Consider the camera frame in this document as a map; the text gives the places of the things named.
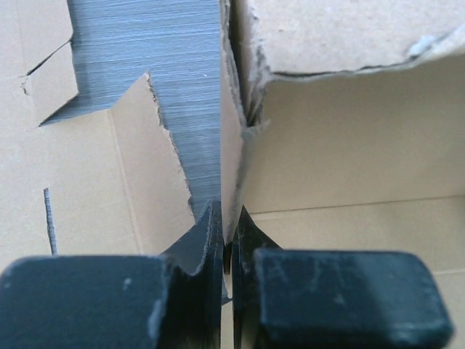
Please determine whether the brown cardboard box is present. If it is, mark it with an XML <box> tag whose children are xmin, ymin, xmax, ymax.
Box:
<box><xmin>219</xmin><ymin>1</ymin><xmax>464</xmax><ymax>348</ymax></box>

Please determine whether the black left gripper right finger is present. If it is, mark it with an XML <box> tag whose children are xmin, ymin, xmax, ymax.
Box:
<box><xmin>231</xmin><ymin>210</ymin><xmax>454</xmax><ymax>348</ymax></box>

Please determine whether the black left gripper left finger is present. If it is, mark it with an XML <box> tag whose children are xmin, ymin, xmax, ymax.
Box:
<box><xmin>1</xmin><ymin>201</ymin><xmax>222</xmax><ymax>348</ymax></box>

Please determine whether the spare flat cardboard sheet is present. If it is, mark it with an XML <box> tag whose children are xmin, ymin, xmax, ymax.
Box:
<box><xmin>1</xmin><ymin>1</ymin><xmax>194</xmax><ymax>264</ymax></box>

